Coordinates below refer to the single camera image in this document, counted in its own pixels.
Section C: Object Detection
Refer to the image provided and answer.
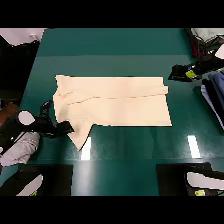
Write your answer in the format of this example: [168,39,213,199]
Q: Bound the cream shirt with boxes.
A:
[52,74,174,152]

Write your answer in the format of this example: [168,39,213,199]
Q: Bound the grey garment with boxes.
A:
[0,131,42,167]

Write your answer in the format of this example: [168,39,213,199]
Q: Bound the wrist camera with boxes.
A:
[194,37,218,62]
[39,99,55,118]

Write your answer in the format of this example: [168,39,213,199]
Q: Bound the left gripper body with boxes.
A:
[49,120,75,139]

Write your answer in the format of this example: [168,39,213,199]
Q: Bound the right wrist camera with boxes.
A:
[194,37,218,62]

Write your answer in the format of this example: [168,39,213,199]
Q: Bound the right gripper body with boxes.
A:
[167,63,198,82]

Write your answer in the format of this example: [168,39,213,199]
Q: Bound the blue garment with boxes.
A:
[207,71,224,101]

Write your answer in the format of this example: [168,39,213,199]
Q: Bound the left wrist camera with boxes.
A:
[39,99,55,118]

